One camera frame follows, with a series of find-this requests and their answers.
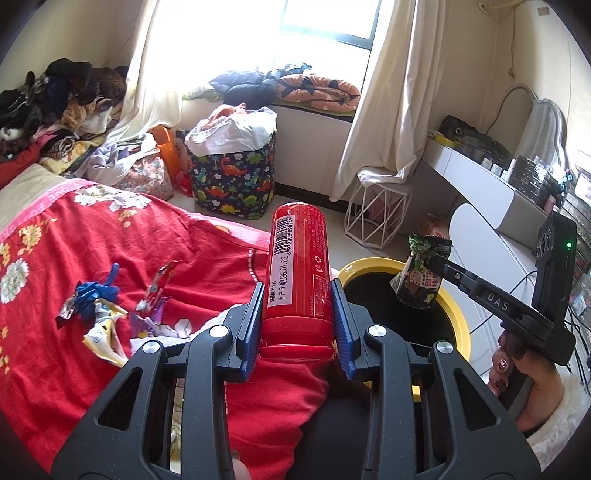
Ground orange garment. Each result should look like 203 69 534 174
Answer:
198 104 250 130

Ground white wire stool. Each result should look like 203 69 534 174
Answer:
346 168 415 250

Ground window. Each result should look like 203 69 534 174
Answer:
157 0 382 86

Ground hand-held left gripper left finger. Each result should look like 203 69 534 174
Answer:
52 281 266 480

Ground white green cloth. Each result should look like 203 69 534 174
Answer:
182 83 218 101

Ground red can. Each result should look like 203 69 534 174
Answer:
259 202 335 363

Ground blue crumpled wrapper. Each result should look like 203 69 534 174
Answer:
76 264 122 319

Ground clear organizer box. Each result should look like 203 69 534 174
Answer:
510 154 566 213

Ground person's right hand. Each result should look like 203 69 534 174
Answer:
488 332 568 432

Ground brown plush toy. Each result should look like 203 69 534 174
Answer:
418 212 451 238

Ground red silver candy wrapper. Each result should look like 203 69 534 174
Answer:
136 261 183 324

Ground green black snack packet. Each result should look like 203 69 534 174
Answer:
390 232 452 309

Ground dark navy jacket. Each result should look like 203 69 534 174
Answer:
209 65 315 100

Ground orange patterned quilt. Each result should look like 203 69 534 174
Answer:
277 74 362 114

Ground white clothing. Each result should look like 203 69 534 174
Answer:
185 105 278 158

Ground hanging wall cord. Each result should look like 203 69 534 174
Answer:
505 0 520 78

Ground white crumpled wrapper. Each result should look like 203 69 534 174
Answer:
83 300 129 367

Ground person's left hand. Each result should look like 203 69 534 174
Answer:
231 450 250 480

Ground yellow rimmed trash bin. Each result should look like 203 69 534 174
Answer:
330 257 472 402

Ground purple wrapper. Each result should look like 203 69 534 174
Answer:
129 300 164 344

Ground red floral blanket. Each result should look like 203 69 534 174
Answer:
0 178 338 467

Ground person's right forearm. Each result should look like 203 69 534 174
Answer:
526 383 589 462

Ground pile of dark clothes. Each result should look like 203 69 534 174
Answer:
0 59 130 153

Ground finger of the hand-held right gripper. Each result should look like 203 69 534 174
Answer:
429 256 478 296

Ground animal print blanket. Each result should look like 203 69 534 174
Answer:
39 134 109 174

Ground orange bag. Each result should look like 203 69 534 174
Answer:
150 126 190 185

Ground dinosaur print bag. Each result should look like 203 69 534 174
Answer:
185 131 278 221

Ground black bag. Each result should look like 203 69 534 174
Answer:
436 115 515 167

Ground white vanity desk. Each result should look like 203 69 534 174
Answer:
422 136 550 236

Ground small silver wrapper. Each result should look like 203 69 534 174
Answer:
58 298 80 330

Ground vanity mirror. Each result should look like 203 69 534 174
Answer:
512 95 568 171

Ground cream curtain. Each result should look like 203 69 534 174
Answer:
104 0 185 144
331 0 437 201

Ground beige bed sheet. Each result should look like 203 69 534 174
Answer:
0 164 88 232

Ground white drawer cabinet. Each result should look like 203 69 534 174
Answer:
448 202 555 370

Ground lavender white clothes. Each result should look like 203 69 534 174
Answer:
85 134 158 185

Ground red cloth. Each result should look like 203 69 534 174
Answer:
0 143 44 190

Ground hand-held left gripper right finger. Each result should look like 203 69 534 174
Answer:
330 278 541 480

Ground pink floral cloth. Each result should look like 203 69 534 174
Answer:
115 154 174 201

